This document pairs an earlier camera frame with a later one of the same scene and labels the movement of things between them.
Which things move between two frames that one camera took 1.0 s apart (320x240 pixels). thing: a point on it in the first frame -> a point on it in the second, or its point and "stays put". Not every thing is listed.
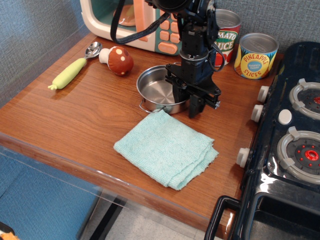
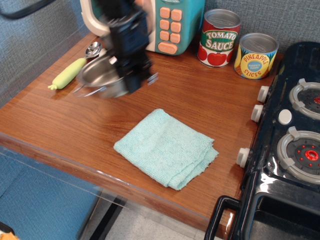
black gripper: (192, 80) -> (127, 37)
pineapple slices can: (255, 55) stays put
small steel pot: (156, 88) -> (100, 76)
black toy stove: (280, 197) stays put
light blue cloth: (174, 152) stays put
